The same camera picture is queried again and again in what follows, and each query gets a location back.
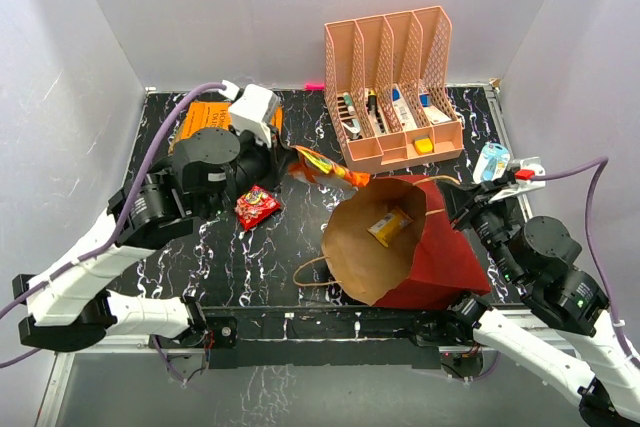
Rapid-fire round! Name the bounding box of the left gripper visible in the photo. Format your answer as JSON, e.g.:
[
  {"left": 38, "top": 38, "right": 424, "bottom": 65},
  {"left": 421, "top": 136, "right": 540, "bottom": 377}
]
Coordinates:
[{"left": 202, "top": 121, "right": 296, "bottom": 220}]

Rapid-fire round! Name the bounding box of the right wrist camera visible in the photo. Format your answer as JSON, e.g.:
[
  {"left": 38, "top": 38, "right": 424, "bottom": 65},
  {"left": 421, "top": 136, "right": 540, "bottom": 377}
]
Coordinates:
[{"left": 489, "top": 157, "right": 546, "bottom": 204}]

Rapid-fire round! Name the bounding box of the light blue packaged item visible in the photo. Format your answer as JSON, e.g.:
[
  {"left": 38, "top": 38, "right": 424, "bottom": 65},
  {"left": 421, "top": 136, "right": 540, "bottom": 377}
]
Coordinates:
[{"left": 473, "top": 142, "right": 511, "bottom": 184}]

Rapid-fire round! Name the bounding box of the white blue box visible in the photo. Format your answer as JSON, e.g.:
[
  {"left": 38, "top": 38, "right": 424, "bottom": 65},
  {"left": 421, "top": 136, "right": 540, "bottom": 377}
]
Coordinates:
[{"left": 392, "top": 84, "right": 418, "bottom": 131}]

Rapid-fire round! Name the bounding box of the peach plastic file organizer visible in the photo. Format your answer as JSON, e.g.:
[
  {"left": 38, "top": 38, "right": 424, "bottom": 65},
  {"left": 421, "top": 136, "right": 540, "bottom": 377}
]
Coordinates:
[{"left": 324, "top": 6, "right": 463, "bottom": 174}]

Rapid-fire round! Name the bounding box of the yellow snack pouch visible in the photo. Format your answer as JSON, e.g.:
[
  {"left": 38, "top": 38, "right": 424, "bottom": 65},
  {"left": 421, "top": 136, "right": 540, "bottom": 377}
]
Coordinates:
[{"left": 174, "top": 101, "right": 284, "bottom": 142}]

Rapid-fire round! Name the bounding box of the pink marker on wall edge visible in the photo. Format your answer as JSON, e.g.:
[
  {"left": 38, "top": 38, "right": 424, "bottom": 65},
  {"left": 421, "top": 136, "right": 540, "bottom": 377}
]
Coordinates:
[{"left": 304, "top": 82, "right": 325, "bottom": 91}]

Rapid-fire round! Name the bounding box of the orange gummy burger packet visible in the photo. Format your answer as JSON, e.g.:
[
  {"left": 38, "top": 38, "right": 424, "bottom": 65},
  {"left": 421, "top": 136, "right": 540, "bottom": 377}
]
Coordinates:
[{"left": 287, "top": 146, "right": 371, "bottom": 190}]

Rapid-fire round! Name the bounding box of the yellow M&M's bag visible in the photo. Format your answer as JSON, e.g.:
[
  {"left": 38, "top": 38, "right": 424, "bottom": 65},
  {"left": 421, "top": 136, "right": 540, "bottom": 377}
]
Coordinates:
[{"left": 367, "top": 207, "right": 413, "bottom": 248}]

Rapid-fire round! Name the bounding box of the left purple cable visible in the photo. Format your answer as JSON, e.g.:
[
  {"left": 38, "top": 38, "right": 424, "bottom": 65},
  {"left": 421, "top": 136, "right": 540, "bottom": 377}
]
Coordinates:
[{"left": 0, "top": 81, "right": 236, "bottom": 368}]

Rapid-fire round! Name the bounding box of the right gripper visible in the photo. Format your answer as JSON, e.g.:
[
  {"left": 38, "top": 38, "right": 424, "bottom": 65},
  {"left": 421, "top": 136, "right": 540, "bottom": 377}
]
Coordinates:
[{"left": 436, "top": 176, "right": 521, "bottom": 282}]

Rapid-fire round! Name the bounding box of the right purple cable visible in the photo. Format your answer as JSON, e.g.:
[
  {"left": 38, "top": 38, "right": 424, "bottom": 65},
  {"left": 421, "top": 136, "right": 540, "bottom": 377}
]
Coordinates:
[{"left": 532, "top": 156, "right": 640, "bottom": 371}]

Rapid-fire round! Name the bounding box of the red brown paper bag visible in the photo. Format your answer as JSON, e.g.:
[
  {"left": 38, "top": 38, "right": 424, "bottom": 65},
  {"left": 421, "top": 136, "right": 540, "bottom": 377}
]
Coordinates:
[{"left": 320, "top": 175, "right": 491, "bottom": 310}]

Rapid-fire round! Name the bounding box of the black yellow marker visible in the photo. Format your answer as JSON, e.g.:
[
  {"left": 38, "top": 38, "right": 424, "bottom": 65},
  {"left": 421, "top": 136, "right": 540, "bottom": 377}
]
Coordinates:
[{"left": 365, "top": 88, "right": 383, "bottom": 136}]

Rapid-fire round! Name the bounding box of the yellow grey small box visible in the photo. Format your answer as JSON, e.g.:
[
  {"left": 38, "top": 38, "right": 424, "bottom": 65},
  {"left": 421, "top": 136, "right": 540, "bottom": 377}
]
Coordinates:
[{"left": 413, "top": 135, "right": 434, "bottom": 156}]

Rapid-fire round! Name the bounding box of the purple cable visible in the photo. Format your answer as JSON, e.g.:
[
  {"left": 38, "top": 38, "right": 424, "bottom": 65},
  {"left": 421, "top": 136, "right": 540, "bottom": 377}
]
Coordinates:
[
  {"left": 0, "top": 81, "right": 236, "bottom": 368},
  {"left": 532, "top": 156, "right": 640, "bottom": 371}
]

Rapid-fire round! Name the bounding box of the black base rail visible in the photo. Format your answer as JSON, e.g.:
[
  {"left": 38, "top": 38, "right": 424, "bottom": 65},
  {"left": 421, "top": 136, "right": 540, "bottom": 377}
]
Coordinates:
[{"left": 149, "top": 304, "right": 501, "bottom": 373}]

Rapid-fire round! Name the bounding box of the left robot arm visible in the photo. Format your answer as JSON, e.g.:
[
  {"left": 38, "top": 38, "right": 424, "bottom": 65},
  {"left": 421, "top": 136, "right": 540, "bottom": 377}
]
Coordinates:
[{"left": 12, "top": 127, "right": 297, "bottom": 352}]

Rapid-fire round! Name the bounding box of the red cookie snack packet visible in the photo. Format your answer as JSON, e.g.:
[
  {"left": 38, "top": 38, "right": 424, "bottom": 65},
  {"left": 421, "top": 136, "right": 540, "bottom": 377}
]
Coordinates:
[{"left": 235, "top": 185, "right": 281, "bottom": 231}]

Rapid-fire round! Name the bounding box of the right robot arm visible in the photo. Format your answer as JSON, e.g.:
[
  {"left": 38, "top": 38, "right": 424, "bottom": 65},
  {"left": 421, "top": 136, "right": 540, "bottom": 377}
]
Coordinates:
[{"left": 436, "top": 180, "right": 639, "bottom": 426}]

